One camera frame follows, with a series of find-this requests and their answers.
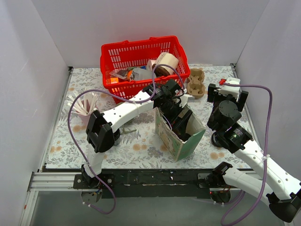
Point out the pink cup of straws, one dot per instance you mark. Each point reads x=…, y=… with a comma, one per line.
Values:
x=85, y=105

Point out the green illustrated paper bag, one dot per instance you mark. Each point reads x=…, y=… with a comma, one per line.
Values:
x=177, y=148

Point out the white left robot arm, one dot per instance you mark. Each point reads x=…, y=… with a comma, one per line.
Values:
x=103, y=129

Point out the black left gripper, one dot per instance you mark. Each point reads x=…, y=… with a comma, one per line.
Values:
x=179, y=123

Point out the black paper coffee cup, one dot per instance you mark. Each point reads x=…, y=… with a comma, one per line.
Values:
x=182, y=134

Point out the red plastic shopping basket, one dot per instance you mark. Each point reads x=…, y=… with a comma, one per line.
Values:
x=129, y=54

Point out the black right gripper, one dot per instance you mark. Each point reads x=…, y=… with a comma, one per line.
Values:
x=212, y=93

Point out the stack of spare cup carriers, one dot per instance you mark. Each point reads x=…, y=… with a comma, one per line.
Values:
x=195, y=86

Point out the grey foil pouch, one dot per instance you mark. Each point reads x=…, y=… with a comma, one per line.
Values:
x=139, y=74

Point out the floral patterned table mat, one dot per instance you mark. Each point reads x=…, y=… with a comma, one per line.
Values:
x=139, y=148

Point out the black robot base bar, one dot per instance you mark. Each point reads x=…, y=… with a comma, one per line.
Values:
x=130, y=183

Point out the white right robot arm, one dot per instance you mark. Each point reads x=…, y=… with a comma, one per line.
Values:
x=276, y=188

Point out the orange snack box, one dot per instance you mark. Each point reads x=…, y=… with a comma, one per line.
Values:
x=114, y=80

